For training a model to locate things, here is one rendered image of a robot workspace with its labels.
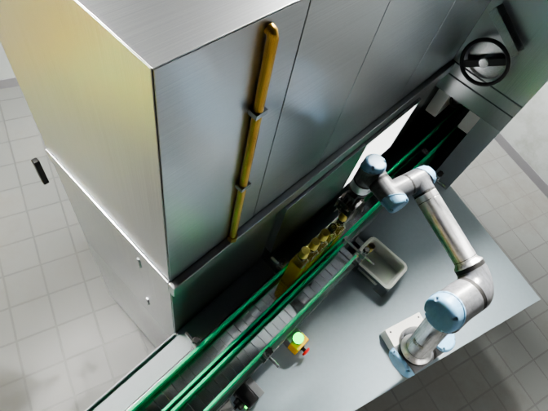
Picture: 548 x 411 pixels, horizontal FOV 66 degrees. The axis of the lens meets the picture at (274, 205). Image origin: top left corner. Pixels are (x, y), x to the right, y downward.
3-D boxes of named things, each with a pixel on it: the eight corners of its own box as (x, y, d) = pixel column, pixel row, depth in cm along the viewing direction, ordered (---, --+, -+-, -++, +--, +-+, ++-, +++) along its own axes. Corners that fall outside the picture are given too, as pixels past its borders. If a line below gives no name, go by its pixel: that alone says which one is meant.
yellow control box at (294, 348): (293, 331, 179) (297, 326, 173) (306, 344, 177) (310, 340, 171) (282, 343, 176) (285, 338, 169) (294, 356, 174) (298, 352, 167)
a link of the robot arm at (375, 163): (376, 175, 130) (360, 156, 133) (363, 195, 139) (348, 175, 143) (394, 167, 133) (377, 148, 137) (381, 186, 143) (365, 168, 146)
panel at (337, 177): (386, 143, 216) (416, 95, 188) (391, 147, 215) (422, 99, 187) (265, 247, 172) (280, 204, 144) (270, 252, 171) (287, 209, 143)
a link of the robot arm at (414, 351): (430, 364, 165) (494, 300, 123) (402, 385, 159) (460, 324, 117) (408, 339, 171) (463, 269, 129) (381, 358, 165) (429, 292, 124)
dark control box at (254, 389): (247, 379, 166) (249, 376, 159) (261, 395, 164) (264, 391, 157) (232, 395, 162) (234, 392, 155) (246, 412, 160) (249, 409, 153)
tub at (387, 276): (366, 242, 209) (373, 234, 202) (401, 273, 203) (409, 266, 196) (345, 263, 200) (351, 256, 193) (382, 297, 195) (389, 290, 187)
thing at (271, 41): (232, 232, 126) (275, 17, 66) (239, 239, 125) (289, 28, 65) (224, 238, 125) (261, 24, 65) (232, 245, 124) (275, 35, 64)
